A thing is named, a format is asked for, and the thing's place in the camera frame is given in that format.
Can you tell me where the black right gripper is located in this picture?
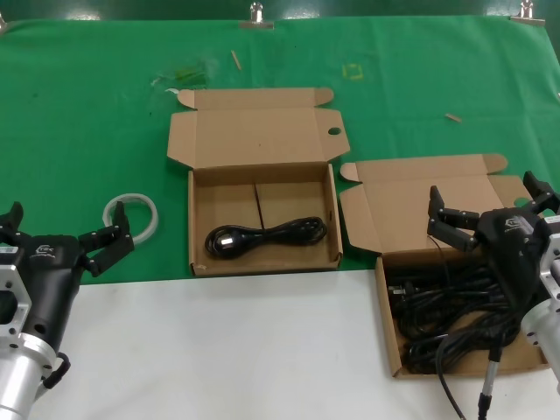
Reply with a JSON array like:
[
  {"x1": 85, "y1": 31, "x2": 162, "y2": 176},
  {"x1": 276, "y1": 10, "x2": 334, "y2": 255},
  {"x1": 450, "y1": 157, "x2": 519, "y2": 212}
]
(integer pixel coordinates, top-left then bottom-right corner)
[{"x1": 428, "y1": 171, "x2": 555, "y2": 314}]

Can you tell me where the clear tape roll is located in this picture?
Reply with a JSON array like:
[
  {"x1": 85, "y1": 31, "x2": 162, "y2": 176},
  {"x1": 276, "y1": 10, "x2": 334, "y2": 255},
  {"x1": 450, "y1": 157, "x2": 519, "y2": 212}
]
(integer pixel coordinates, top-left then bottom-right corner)
[{"x1": 102, "y1": 191, "x2": 159, "y2": 246}]

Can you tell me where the open cardboard box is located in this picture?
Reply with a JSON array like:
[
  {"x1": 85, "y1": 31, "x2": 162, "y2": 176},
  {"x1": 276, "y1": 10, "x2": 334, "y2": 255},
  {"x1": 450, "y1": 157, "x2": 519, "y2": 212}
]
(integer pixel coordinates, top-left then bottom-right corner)
[
  {"x1": 165, "y1": 86, "x2": 351, "y2": 277},
  {"x1": 339, "y1": 152, "x2": 550, "y2": 380}
]

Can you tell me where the clear plastic wrapper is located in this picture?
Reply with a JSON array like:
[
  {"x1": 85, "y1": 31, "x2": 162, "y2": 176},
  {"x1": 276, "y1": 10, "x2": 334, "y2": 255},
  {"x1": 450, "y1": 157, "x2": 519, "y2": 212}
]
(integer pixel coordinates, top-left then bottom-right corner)
[{"x1": 148, "y1": 60, "x2": 214, "y2": 95}]

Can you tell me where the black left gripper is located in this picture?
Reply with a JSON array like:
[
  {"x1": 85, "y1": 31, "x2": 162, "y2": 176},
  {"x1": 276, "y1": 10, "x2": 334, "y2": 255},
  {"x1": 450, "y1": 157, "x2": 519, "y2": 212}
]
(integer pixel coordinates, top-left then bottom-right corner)
[{"x1": 0, "y1": 201, "x2": 136, "y2": 351}]

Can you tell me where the silver binder clip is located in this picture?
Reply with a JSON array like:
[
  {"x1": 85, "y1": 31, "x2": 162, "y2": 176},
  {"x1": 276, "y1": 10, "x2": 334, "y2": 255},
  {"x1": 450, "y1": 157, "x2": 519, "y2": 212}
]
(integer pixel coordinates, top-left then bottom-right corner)
[
  {"x1": 238, "y1": 1, "x2": 276, "y2": 31},
  {"x1": 510, "y1": 0, "x2": 547, "y2": 27}
]

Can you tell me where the black cable with silver connector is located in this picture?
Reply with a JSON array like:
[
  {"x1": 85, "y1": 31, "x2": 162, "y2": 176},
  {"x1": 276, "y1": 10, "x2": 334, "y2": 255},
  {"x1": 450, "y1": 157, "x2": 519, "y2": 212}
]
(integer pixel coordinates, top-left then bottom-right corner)
[{"x1": 437, "y1": 332, "x2": 507, "y2": 420}]

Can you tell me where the black power cord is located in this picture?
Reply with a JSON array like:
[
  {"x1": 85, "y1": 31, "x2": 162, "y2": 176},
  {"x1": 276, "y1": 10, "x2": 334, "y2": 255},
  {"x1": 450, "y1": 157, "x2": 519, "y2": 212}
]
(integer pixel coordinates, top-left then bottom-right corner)
[
  {"x1": 404, "y1": 321, "x2": 522, "y2": 376},
  {"x1": 406, "y1": 262, "x2": 522, "y2": 333},
  {"x1": 387, "y1": 262, "x2": 500, "y2": 316},
  {"x1": 204, "y1": 215, "x2": 329, "y2": 259}
]

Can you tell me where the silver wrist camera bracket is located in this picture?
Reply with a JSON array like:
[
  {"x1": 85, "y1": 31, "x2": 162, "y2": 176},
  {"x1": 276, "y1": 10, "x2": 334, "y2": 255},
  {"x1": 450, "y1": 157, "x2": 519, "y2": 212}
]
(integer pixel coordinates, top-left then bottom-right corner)
[
  {"x1": 0, "y1": 262, "x2": 34, "y2": 347},
  {"x1": 531, "y1": 213, "x2": 560, "y2": 303}
]

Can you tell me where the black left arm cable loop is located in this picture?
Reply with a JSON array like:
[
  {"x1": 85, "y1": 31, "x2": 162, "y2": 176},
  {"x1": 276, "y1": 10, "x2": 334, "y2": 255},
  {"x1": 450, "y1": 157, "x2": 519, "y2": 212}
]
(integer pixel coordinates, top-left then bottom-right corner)
[{"x1": 41, "y1": 352, "x2": 71, "y2": 390}]

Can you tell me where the green table cloth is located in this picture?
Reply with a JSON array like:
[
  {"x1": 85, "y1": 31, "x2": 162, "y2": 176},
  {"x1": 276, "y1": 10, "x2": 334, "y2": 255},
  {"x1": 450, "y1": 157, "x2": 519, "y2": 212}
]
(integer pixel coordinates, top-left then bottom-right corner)
[{"x1": 0, "y1": 15, "x2": 560, "y2": 288}]

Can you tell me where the thin black cable tie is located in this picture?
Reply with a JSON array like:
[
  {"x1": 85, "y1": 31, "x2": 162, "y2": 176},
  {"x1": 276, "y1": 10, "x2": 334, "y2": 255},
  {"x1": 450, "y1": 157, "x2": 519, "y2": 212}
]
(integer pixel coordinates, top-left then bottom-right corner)
[
  {"x1": 253, "y1": 183, "x2": 267, "y2": 229},
  {"x1": 430, "y1": 234, "x2": 452, "y2": 282}
]

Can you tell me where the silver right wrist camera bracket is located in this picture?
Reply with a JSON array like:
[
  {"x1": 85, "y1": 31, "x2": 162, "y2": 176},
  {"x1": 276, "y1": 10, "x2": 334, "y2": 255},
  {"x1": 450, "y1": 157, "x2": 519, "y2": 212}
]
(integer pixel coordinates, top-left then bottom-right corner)
[{"x1": 531, "y1": 213, "x2": 560, "y2": 303}]

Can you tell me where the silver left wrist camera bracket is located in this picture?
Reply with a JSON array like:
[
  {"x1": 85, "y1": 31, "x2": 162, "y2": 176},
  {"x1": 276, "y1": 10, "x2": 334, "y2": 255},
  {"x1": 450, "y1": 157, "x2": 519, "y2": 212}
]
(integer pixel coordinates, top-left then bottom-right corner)
[{"x1": 0, "y1": 262, "x2": 34, "y2": 347}]

